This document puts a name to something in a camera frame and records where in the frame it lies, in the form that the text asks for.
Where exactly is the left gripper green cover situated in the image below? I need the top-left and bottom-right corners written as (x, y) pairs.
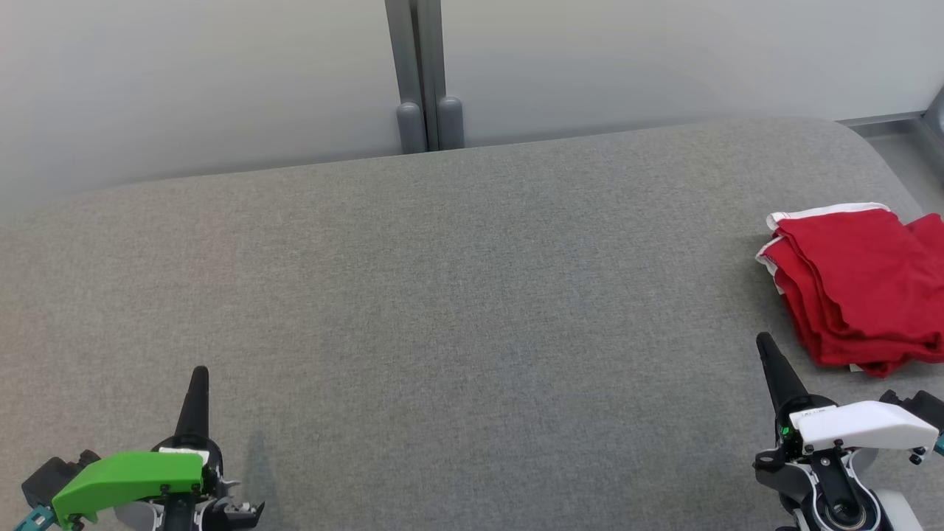
top-left (52, 366), bottom-right (223, 529)

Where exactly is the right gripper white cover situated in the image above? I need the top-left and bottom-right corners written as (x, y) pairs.
top-left (755, 332), bottom-right (940, 453)

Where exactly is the red and white basketball jersey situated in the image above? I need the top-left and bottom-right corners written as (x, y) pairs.
top-left (755, 202), bottom-right (944, 378)

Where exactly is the aluminium frame rail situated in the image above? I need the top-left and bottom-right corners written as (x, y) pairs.
top-left (837, 87), bottom-right (944, 178)

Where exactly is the grey cylindrical post foot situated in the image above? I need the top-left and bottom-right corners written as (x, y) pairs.
top-left (396, 102), bottom-right (428, 154)
top-left (437, 96), bottom-right (466, 150)

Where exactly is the aluminium partition post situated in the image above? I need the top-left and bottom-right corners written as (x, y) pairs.
top-left (385, 0), bottom-right (448, 152)

